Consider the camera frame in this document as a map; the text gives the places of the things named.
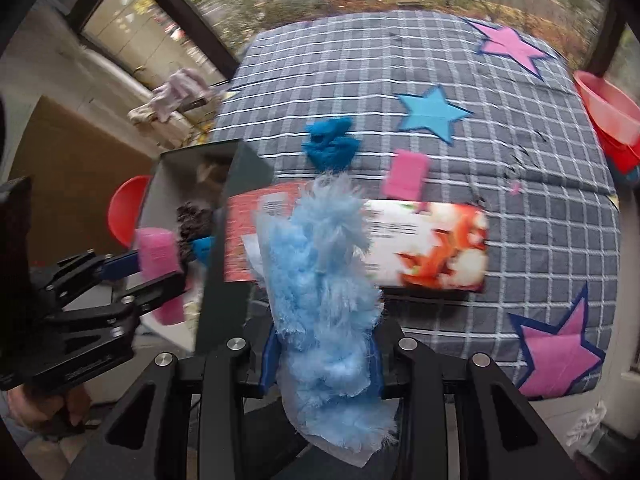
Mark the pink fluffy cloth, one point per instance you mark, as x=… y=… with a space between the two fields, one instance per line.
x=406 y=175
x=155 y=255

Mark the person's left hand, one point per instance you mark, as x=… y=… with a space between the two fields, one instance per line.
x=30 y=410

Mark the red bucket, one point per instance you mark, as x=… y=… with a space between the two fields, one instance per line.
x=625 y=157

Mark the white rag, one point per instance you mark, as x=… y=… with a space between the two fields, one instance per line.
x=587 y=425

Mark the grey checkered star tablecloth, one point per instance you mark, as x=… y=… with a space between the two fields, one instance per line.
x=350 y=75

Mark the red plastic chair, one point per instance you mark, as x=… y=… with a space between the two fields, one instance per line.
x=127 y=210

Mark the grey storage box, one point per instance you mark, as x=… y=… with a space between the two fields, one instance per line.
x=245 y=165

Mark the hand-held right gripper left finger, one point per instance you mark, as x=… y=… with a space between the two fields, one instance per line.
x=267 y=360

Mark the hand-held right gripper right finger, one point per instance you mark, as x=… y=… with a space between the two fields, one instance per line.
x=376 y=366

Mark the leopard print cloth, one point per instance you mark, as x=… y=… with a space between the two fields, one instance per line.
x=195 y=225

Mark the pale pink cloth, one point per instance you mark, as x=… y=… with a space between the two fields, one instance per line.
x=180 y=92

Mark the dark window frame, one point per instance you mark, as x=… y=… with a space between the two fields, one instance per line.
x=190 y=15

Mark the pink plastic basin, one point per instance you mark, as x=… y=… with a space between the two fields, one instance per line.
x=607 y=105

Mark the light blue fluffy cloth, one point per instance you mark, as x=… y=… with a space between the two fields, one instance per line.
x=325 y=320

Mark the beige cloth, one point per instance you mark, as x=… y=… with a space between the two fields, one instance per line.
x=142 y=112

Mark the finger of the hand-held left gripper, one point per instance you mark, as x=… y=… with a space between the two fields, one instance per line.
x=150 y=292
x=117 y=266

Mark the small blue fluffy cloth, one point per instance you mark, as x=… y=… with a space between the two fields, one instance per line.
x=330 y=145

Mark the brown cardboard panel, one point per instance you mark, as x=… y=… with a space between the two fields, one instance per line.
x=75 y=170

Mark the teal blue cloth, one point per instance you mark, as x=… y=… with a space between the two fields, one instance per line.
x=204 y=251

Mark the pink printed packet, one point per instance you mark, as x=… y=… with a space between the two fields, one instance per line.
x=425 y=245

